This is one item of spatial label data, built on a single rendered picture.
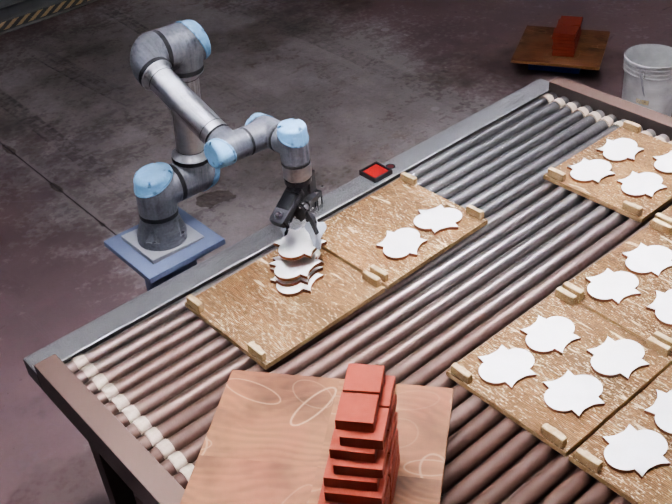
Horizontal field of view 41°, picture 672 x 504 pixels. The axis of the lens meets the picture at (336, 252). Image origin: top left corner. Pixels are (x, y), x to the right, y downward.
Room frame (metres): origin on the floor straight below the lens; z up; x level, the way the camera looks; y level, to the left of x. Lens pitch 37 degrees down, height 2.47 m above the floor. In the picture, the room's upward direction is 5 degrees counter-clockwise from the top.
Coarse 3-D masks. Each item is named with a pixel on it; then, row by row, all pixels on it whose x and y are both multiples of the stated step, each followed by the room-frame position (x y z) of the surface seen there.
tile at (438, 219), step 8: (432, 208) 2.20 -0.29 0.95; (440, 208) 2.20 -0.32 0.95; (448, 208) 2.19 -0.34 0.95; (416, 216) 2.17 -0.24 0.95; (424, 216) 2.16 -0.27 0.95; (432, 216) 2.16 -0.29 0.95; (440, 216) 2.16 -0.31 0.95; (448, 216) 2.15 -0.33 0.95; (456, 216) 2.15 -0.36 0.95; (416, 224) 2.13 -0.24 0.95; (424, 224) 2.12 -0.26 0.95; (432, 224) 2.12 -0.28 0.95; (440, 224) 2.12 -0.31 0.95; (448, 224) 2.11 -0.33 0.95; (456, 224) 2.11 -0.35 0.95; (432, 232) 2.09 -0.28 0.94
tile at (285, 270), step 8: (312, 256) 1.97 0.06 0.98; (272, 264) 1.95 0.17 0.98; (280, 264) 1.95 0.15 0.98; (288, 264) 1.95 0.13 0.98; (296, 264) 1.94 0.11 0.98; (304, 264) 1.94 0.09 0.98; (312, 264) 1.94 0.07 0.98; (320, 264) 1.94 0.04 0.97; (280, 272) 1.91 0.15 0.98; (288, 272) 1.91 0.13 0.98; (296, 272) 1.91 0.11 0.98; (304, 272) 1.91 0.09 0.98; (288, 280) 1.89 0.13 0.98
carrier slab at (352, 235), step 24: (384, 192) 2.33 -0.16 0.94; (408, 192) 2.31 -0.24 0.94; (432, 192) 2.30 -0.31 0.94; (336, 216) 2.22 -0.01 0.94; (360, 216) 2.21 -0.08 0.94; (384, 216) 2.20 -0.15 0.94; (408, 216) 2.19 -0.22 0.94; (336, 240) 2.10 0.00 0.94; (360, 240) 2.09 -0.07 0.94; (432, 240) 2.06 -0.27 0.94; (456, 240) 2.05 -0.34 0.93; (360, 264) 1.98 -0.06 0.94; (384, 264) 1.97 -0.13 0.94; (408, 264) 1.96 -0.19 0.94
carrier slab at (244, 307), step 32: (224, 288) 1.93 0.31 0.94; (256, 288) 1.92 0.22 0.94; (320, 288) 1.89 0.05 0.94; (352, 288) 1.88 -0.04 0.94; (384, 288) 1.87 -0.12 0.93; (224, 320) 1.80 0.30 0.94; (256, 320) 1.78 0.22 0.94; (288, 320) 1.77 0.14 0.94; (320, 320) 1.76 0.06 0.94; (288, 352) 1.66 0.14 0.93
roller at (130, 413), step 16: (592, 128) 2.62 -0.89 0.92; (560, 144) 2.55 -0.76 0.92; (576, 144) 2.55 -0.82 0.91; (544, 160) 2.46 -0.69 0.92; (512, 176) 2.37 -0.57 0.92; (528, 176) 2.39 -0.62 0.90; (496, 192) 2.31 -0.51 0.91; (224, 352) 1.69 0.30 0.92; (240, 352) 1.70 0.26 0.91; (208, 368) 1.64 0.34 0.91; (176, 384) 1.59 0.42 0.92; (192, 384) 1.61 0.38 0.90; (144, 400) 1.55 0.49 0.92; (160, 400) 1.55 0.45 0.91; (128, 416) 1.50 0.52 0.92
